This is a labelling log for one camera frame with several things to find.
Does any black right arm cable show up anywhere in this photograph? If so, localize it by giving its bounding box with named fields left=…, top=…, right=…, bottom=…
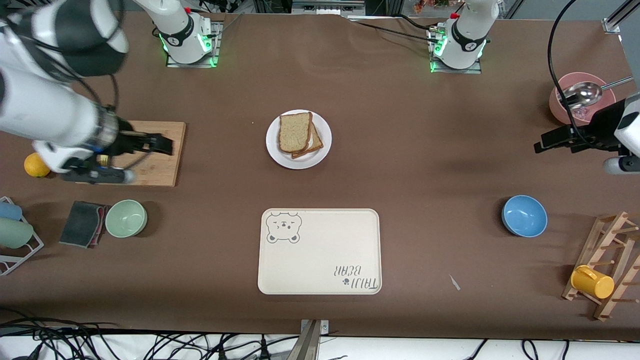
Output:
left=75, top=75, right=121, bottom=123

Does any pink cloth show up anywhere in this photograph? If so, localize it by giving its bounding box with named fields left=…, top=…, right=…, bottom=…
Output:
left=92, top=204, right=110, bottom=246

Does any metal ladle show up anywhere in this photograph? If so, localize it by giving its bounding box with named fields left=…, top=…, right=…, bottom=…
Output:
left=556, top=76, right=634, bottom=111

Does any white round plate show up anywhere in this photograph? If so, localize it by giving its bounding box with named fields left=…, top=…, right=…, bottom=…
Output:
left=266, top=109, right=332, bottom=170

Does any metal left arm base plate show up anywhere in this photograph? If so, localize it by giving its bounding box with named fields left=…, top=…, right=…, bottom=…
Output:
left=429, top=27, right=483, bottom=75

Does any yellow mug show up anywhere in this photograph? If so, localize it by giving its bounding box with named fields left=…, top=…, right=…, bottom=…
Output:
left=570, top=265, right=615, bottom=300

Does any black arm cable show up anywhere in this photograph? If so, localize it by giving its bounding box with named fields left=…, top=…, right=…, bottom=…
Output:
left=547, top=0, right=601, bottom=147
left=75, top=75, right=121, bottom=123

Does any aluminium frame profile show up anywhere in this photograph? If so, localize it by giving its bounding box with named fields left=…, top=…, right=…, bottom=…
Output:
left=602, top=0, right=640, bottom=35

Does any blue bowl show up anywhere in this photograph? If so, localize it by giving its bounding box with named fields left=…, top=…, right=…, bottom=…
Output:
left=501, top=195, right=548, bottom=238

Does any cream bear print tray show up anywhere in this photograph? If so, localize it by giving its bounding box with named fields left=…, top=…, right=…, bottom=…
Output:
left=257, top=208, right=383, bottom=295

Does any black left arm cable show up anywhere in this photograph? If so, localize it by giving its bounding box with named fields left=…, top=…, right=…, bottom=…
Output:
left=547, top=0, right=601, bottom=147

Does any black cable on table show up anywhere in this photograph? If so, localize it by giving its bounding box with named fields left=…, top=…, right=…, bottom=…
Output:
left=347, top=15, right=441, bottom=45

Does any black floor cable tangle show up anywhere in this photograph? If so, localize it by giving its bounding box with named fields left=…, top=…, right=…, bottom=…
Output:
left=0, top=307, right=301, bottom=360

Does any grey equipment box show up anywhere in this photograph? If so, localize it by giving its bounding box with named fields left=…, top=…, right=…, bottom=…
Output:
left=292, top=0, right=367, bottom=16

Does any white wire rack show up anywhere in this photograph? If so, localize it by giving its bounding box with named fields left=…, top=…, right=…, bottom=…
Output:
left=0, top=196, right=45, bottom=276

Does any light blue cup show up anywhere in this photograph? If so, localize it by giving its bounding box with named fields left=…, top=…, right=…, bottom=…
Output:
left=0, top=201, right=23, bottom=222

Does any dark grey cloth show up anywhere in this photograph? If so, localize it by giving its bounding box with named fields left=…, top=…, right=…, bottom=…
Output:
left=59, top=201, right=107, bottom=249

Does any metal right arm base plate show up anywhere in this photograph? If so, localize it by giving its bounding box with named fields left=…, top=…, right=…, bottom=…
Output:
left=166, top=20, right=222, bottom=69

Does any wooden cutting board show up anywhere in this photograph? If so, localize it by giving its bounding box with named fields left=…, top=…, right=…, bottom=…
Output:
left=75, top=121, right=187, bottom=188

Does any plain brown bread slice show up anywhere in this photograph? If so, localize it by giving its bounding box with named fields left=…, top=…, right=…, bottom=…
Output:
left=278, top=112, right=313, bottom=154

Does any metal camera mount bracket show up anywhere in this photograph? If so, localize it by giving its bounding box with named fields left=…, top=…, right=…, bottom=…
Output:
left=295, top=319, right=331, bottom=360

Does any pale green cup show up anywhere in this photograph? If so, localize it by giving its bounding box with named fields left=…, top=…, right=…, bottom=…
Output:
left=0, top=218, right=35, bottom=249

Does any yellow lemon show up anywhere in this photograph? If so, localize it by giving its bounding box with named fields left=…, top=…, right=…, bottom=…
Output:
left=24, top=152, right=51, bottom=178

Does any wooden mug rack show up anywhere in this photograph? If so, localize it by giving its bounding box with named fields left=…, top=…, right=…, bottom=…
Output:
left=561, top=211, right=640, bottom=322

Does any pale green bowl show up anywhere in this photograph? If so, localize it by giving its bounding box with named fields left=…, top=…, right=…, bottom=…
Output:
left=105, top=199, right=148, bottom=239

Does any pink bowl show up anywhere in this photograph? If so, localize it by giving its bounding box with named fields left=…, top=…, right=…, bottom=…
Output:
left=549, top=72, right=617, bottom=126

